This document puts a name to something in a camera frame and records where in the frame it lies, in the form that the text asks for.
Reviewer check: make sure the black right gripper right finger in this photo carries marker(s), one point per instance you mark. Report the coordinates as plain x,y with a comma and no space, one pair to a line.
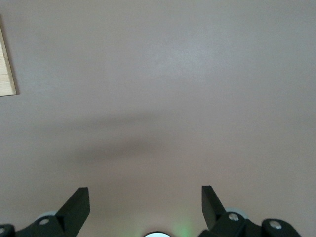
212,209

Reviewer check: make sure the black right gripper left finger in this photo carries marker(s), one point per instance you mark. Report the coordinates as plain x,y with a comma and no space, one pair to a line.
74,209

